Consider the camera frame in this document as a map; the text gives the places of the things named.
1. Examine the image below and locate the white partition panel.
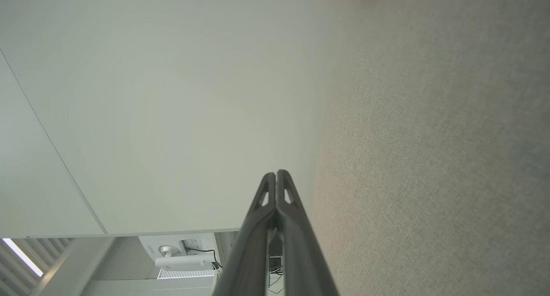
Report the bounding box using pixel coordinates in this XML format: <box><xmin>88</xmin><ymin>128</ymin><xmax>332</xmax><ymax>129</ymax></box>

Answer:
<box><xmin>0</xmin><ymin>51</ymin><xmax>107</xmax><ymax>240</ymax></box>
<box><xmin>0</xmin><ymin>0</ymin><xmax>331</xmax><ymax>238</ymax></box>

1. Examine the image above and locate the white ceiling projector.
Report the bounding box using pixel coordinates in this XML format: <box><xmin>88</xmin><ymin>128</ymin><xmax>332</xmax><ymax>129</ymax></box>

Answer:
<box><xmin>138</xmin><ymin>235</ymin><xmax>222</xmax><ymax>272</ymax></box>

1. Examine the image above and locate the ceiling light strip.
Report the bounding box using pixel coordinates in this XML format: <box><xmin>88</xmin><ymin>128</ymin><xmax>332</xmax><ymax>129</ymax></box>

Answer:
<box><xmin>1</xmin><ymin>238</ymin><xmax>44</xmax><ymax>278</ymax></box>

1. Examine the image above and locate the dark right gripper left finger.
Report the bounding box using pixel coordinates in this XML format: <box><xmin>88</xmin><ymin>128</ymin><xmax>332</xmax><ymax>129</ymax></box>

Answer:
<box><xmin>213</xmin><ymin>172</ymin><xmax>277</xmax><ymax>296</ymax></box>

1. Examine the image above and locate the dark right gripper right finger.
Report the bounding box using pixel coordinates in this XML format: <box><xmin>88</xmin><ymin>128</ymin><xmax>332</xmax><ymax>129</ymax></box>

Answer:
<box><xmin>277</xmin><ymin>170</ymin><xmax>340</xmax><ymax>296</ymax></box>

